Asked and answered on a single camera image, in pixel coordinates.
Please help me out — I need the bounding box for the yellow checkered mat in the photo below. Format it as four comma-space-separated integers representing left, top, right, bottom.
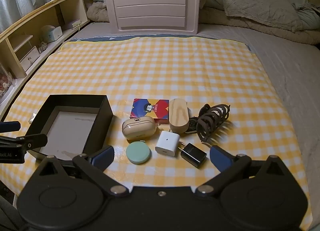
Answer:
0, 36, 313, 231

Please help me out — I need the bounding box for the wooden bedside shelf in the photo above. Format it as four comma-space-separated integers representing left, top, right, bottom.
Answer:
0, 0, 103, 106

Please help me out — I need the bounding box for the round green compact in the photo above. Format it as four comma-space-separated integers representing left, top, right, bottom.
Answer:
126, 141, 152, 165

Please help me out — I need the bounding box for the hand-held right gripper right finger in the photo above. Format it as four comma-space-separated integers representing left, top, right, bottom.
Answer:
195, 145, 294, 196

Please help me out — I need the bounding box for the beige cushion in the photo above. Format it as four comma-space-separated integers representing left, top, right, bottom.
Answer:
86, 2, 110, 22

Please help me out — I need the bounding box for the brown hair claw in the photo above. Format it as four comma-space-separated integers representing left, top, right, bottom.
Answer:
196, 103, 234, 144

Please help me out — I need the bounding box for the oval wooden box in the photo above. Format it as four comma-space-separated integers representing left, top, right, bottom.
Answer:
169, 98, 190, 134

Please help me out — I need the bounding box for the small white drawer box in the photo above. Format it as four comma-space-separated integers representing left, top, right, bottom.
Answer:
19, 46, 40, 71

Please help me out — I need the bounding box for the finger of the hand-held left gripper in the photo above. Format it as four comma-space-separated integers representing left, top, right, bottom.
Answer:
0, 134, 48, 151
0, 121, 21, 133

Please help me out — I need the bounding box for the beige pillow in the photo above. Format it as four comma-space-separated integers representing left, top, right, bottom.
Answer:
215, 0, 304, 32

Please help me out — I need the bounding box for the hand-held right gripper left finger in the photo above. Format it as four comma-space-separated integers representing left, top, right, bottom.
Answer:
32, 145, 129, 196

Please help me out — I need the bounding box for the colourful playing card box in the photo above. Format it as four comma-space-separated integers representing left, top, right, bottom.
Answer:
130, 98, 170, 123

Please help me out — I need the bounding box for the grey crumpled cloth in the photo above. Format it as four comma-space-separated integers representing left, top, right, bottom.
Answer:
294, 1, 320, 30

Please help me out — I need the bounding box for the white charger plug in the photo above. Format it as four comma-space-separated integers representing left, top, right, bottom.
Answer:
155, 131, 181, 158

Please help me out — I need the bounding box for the black charger plug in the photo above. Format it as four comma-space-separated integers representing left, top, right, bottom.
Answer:
178, 142, 207, 169

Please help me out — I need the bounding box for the beige earbud case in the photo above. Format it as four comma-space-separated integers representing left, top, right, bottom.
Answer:
122, 116, 157, 143

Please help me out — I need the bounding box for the beige blanket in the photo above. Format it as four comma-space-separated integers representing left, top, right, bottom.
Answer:
199, 0, 320, 45

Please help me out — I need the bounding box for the red printed picture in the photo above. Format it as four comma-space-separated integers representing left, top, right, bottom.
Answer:
0, 67, 13, 96

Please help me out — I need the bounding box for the white tissue box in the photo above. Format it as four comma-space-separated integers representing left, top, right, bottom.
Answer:
41, 24, 63, 44

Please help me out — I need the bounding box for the black cardboard box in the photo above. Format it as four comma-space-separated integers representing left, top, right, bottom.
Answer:
26, 94, 114, 161

